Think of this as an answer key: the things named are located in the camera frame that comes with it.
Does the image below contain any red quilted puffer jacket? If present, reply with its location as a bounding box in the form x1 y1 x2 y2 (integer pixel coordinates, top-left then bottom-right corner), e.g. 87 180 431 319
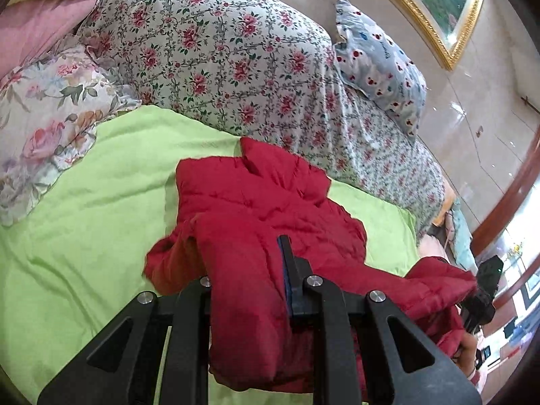
144 137 476 393

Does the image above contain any person's right hand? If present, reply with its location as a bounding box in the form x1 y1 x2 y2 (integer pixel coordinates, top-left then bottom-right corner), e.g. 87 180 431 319
451 333 478 378

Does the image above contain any light blue bedside cloth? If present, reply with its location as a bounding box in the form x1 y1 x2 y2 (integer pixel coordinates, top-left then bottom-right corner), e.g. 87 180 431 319
444 198 478 275

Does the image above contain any light blue printed pillow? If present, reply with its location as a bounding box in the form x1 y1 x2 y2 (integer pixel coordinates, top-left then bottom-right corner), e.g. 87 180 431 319
334 0 427 143

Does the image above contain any lime green bed sheet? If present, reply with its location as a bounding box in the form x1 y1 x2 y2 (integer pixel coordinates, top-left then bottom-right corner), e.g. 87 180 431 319
0 104 421 405

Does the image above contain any white rose-patterned floral duvet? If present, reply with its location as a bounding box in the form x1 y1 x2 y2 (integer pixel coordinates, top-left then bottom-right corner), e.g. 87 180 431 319
79 0 444 235

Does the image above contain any gold framed landscape painting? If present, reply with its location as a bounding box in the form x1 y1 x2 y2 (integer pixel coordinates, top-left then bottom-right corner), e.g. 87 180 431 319
349 0 489 72

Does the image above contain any large-rose floral pillow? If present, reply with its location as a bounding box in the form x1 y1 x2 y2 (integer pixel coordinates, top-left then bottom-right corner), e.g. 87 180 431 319
1 37 141 226

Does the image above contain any pink blanket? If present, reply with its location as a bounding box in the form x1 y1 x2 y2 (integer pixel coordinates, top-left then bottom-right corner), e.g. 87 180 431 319
0 0 97 78

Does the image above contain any brown wooden door frame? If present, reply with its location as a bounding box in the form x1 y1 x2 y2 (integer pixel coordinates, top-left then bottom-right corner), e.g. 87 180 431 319
470 130 539 257

